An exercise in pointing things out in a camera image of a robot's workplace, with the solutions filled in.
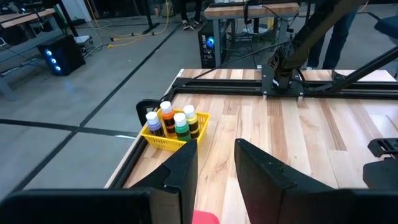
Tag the black aluminium frame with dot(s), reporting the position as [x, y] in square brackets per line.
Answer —
[224, 88]

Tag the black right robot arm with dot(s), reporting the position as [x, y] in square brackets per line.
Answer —
[314, 34]

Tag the purple paint bottle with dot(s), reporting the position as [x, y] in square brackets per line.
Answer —
[154, 126]

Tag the black computer tower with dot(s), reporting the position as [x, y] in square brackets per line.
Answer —
[66, 53]
[206, 53]

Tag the person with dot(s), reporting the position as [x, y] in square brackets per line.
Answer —
[185, 9]
[340, 43]

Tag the orange paint bottle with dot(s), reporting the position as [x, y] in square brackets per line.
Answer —
[168, 119]

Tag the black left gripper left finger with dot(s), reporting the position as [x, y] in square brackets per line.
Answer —
[174, 174]

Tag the black plastic clamp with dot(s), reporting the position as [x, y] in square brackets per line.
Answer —
[141, 107]

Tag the green paint bottle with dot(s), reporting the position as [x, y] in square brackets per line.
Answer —
[182, 129]

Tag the pink plastic tray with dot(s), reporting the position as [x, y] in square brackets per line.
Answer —
[205, 218]

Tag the yellow plastic basket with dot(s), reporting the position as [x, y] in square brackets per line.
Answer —
[161, 143]

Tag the yellow paint bottle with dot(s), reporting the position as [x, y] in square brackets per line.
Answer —
[192, 121]

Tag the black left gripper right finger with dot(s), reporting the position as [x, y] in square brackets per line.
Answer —
[267, 186]

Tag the wooden workbench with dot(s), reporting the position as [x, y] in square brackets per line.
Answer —
[25, 18]
[248, 11]

